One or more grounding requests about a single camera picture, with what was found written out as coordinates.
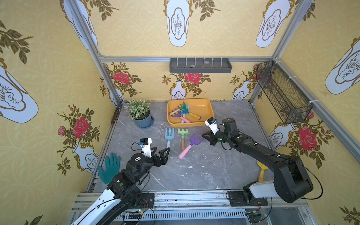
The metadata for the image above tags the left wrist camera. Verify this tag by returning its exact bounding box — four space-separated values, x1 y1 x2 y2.
139 138 152 158

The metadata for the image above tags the light blue hand fork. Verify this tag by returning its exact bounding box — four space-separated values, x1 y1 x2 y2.
165 128 175 148

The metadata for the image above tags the dark green hand rake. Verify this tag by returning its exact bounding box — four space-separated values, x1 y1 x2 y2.
169 102 189 116

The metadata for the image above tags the yellow storage tray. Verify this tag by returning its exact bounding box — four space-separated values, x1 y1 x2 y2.
166 98 215 128

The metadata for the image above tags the potted green plant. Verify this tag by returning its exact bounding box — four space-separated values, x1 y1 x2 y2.
125 100 154 129

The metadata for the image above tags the purple fork pink handle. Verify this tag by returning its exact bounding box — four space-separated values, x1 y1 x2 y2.
178 131 204 159

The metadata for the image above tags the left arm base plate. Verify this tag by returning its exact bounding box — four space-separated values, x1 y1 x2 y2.
132 192 155 209

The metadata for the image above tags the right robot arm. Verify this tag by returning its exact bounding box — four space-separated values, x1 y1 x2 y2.
202 118 314 203

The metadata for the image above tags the blue rake yellow handle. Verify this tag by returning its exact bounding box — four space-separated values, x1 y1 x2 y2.
181 106 201 120

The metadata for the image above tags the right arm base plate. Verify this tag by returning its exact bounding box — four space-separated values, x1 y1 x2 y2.
226 191 269 207

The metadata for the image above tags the purple rake pink handle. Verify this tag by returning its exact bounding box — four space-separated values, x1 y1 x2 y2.
171 112 191 123

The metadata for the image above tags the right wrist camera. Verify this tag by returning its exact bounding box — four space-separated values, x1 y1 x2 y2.
205 117 219 135

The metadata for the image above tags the green rubber glove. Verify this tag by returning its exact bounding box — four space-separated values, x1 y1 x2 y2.
98 153 121 184

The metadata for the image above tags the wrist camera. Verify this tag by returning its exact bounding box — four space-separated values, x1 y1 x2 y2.
205 117 219 135
139 138 152 158

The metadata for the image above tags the light green hand rake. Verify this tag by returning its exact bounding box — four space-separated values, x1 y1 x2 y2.
178 128 188 151

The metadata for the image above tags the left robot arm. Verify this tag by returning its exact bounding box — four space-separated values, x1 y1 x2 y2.
72 148 171 225

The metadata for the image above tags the black wire mesh basket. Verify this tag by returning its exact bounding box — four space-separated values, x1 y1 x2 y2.
255 61 313 124

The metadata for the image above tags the yellow toy shovel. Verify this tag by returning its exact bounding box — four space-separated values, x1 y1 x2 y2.
257 161 268 182

